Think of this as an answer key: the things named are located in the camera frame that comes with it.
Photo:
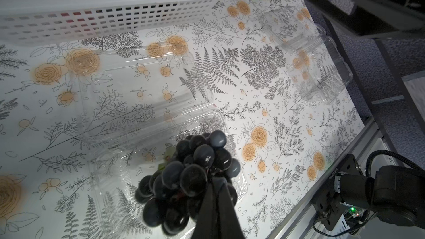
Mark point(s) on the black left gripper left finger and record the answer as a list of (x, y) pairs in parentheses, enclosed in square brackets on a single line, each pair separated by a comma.
[(206, 227)]

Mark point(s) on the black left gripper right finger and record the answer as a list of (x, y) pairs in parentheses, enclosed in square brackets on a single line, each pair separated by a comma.
[(226, 224)]

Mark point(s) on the dark blue grape bunch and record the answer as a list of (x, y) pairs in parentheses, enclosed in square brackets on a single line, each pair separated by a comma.
[(173, 195)]

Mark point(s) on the clear plastic container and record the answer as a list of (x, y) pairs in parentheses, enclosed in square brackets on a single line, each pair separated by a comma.
[(317, 71), (134, 112)]

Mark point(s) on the white plastic basket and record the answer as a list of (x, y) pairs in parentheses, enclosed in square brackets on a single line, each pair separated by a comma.
[(42, 22)]

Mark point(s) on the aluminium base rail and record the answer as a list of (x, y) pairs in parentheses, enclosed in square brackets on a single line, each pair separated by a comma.
[(320, 214)]

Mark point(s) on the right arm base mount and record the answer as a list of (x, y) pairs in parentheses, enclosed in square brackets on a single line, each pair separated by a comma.
[(392, 190)]

